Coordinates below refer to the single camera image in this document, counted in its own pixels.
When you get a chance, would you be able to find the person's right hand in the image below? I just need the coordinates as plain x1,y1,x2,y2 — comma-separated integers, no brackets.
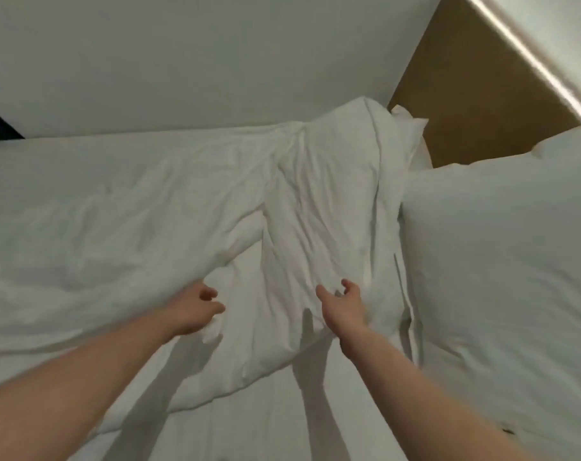
316,278,370,342

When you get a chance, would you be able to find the person's left hand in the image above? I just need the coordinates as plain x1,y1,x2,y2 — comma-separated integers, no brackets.
168,280,227,338

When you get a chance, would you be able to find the white duvet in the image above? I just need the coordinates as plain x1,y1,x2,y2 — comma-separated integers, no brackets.
0,96,418,424

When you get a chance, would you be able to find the person's right forearm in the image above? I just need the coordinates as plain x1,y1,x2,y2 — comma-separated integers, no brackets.
337,325,550,461

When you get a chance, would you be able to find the person's left forearm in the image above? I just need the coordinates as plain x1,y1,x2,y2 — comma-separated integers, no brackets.
0,302,186,461

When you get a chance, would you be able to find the white bed sheet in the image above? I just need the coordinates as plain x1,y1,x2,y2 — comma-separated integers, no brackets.
0,331,512,461

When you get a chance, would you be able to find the large white pillow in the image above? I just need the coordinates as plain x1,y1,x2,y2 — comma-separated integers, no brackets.
400,122,581,461

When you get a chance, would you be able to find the small white pillow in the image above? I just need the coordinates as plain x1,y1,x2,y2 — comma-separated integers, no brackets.
390,104,433,171

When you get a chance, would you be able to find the brown wooden headboard panel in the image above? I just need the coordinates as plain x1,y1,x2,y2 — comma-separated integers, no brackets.
387,0,581,168

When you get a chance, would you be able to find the led light strip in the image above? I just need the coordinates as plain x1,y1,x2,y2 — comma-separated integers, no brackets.
464,0,581,124

